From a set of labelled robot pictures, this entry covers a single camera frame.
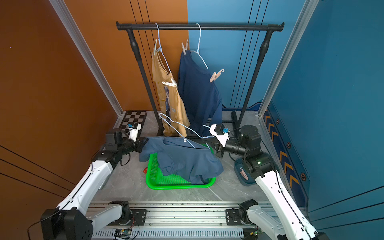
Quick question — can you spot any left green circuit board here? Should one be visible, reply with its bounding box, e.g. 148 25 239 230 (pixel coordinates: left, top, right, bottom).
113 229 132 240

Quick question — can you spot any teal plastic tub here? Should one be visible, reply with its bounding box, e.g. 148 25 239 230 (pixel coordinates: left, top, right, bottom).
234 158 256 187

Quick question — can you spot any navy blue t-shirt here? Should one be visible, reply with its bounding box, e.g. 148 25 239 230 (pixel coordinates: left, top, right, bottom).
178 51 222 137

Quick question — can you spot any white clothespin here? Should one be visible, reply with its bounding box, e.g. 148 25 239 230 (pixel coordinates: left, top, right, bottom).
162 78 178 87

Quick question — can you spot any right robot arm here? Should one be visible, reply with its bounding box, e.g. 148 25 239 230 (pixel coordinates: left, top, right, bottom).
209 124 328 240

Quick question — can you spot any pale green clothespin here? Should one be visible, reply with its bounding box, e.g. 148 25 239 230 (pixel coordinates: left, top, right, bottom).
153 39 157 56

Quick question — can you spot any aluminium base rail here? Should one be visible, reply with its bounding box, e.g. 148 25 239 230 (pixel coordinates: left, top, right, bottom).
53 200 319 240

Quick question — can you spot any black clothes rack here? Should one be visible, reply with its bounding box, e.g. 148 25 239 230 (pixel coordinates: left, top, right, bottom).
116 22 285 136

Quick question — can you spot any white wire hanger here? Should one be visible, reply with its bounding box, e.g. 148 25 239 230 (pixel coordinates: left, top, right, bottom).
155 23 171 74
191 23 208 69

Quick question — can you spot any beige clothespin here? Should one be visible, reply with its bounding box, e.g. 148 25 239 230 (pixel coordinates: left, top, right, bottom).
181 39 189 55

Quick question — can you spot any green plastic basket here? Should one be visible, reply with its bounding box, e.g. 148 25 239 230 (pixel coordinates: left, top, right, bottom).
146 153 216 190

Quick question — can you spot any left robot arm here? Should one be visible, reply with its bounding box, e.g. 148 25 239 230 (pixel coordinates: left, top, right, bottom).
40 129 148 240

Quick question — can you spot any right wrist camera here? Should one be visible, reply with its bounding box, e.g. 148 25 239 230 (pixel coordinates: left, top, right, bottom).
210 124 230 147

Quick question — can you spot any salmon pink clothespin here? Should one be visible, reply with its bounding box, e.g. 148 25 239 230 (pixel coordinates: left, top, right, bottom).
240 168 249 181

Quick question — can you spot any yellow printed t-shirt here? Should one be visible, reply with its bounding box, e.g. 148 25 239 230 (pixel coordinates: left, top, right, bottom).
152 51 190 137

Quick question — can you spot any light blue t-shirt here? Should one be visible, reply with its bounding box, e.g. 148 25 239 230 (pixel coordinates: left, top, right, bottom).
139 137 224 185

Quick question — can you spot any light blue hanger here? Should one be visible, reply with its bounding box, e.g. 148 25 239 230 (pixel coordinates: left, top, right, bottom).
158 112 216 150

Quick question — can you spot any black white checkerboard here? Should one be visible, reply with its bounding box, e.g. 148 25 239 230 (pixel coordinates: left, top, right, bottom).
120 111 147 129

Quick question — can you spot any light pink clothespin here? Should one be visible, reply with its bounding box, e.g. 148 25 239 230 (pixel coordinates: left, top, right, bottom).
210 69 225 83

